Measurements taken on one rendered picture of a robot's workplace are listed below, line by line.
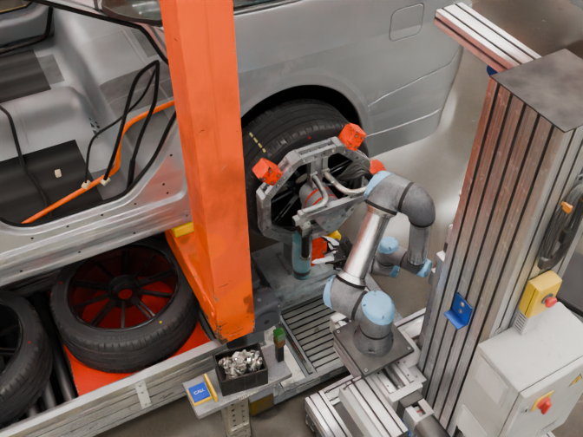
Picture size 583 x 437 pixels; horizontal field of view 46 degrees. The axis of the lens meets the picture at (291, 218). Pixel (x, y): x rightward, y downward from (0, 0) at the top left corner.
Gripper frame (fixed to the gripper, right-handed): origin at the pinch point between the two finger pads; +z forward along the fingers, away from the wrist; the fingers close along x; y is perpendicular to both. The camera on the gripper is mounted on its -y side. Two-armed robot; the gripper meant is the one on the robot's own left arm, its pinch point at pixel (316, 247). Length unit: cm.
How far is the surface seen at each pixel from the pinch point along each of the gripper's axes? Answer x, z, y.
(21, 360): -68, 109, 32
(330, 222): 15.3, -2.1, -0.8
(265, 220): 8.7, 25.4, -0.2
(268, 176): 10.3, 23.6, -25.4
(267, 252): 41, 37, 60
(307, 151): 27.5, 11.9, -27.7
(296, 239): 9.9, 11.6, 9.0
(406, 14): 79, -16, -68
